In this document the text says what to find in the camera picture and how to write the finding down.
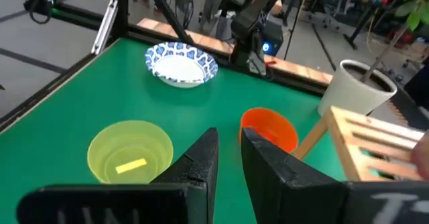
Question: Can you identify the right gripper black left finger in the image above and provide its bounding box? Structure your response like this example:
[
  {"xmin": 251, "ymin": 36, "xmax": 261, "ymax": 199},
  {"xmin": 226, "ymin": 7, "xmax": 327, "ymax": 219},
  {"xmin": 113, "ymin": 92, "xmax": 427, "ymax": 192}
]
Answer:
[{"xmin": 16, "ymin": 127, "xmax": 221, "ymax": 224}]

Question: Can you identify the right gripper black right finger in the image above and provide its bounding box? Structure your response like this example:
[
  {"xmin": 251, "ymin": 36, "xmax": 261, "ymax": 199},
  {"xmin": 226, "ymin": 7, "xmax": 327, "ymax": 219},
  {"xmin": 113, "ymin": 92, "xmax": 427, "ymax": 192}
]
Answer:
[{"xmin": 240, "ymin": 127, "xmax": 429, "ymax": 224}]

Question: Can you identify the orange plastic cup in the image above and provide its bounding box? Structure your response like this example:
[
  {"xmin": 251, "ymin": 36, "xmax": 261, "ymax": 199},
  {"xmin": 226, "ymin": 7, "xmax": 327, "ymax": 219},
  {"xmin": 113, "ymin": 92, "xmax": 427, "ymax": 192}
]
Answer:
[{"xmin": 239, "ymin": 107, "xmax": 300, "ymax": 155}]

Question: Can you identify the blue patterned paper bowl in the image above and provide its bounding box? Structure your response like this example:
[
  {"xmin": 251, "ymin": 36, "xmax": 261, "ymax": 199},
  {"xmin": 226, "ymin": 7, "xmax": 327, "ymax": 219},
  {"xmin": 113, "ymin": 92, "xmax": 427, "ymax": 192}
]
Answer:
[{"xmin": 144, "ymin": 41, "xmax": 219, "ymax": 89}]

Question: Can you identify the slatted wooden shelf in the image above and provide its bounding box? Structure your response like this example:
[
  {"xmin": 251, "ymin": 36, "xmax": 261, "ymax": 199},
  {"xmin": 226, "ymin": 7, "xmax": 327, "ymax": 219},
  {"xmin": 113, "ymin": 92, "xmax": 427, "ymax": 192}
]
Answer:
[{"xmin": 292, "ymin": 105, "xmax": 429, "ymax": 183}]

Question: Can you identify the white plant pot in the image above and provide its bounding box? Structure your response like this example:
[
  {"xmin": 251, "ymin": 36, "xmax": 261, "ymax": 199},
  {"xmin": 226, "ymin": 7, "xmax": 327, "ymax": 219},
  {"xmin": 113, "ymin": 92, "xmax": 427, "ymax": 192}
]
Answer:
[{"xmin": 317, "ymin": 59, "xmax": 398, "ymax": 118}]

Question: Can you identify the black box with blue light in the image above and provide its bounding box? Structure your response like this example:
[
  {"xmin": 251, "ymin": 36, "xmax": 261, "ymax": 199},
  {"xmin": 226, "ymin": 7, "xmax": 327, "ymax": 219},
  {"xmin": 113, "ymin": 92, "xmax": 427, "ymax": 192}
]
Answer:
[{"xmin": 259, "ymin": 18, "xmax": 285, "ymax": 58}]

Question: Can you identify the green leafy potted tree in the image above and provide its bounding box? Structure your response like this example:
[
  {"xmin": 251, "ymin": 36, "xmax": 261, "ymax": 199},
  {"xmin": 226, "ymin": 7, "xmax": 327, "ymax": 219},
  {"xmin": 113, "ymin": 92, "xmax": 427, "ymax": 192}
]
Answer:
[{"xmin": 360, "ymin": 0, "xmax": 429, "ymax": 82}]

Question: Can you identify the silver metal bracket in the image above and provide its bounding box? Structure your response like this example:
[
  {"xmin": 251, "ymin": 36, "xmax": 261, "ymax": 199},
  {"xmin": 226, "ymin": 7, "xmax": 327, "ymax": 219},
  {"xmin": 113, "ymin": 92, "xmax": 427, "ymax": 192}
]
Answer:
[{"xmin": 91, "ymin": 0, "xmax": 119, "ymax": 56}]

